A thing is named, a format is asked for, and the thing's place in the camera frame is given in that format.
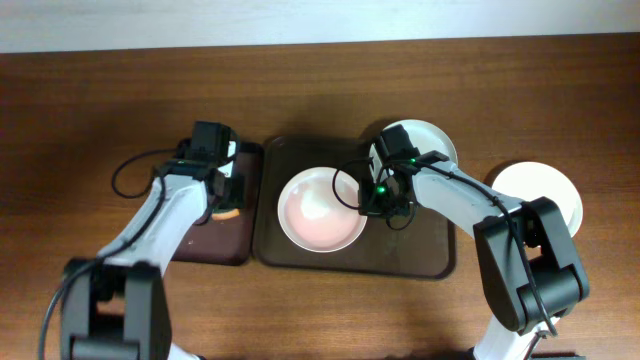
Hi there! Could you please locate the small black sponge tray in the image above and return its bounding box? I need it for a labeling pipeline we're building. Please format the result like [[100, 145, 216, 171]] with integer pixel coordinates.
[[173, 142, 264, 266]]

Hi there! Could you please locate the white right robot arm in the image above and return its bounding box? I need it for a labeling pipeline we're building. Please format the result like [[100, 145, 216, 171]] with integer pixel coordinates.
[[357, 120, 590, 359]]

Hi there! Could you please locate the large brown serving tray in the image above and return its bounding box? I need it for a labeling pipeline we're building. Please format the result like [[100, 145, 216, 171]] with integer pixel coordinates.
[[253, 135, 456, 280]]

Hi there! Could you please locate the green and orange sponge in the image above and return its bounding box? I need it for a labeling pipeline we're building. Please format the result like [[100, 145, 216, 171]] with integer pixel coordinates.
[[211, 209, 240, 221]]

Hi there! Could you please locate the white plate with red blob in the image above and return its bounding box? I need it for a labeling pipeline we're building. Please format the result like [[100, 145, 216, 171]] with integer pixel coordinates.
[[491, 161, 584, 237]]

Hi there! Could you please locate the white plate with red streak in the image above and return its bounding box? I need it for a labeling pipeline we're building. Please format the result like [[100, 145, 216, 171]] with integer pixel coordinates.
[[381, 119, 459, 165]]

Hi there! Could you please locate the white plate with pink smear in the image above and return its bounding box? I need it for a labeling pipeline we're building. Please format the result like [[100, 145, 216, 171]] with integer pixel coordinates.
[[277, 167, 367, 253]]

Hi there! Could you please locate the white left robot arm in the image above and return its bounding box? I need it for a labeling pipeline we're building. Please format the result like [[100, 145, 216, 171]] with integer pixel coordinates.
[[51, 160, 244, 359]]

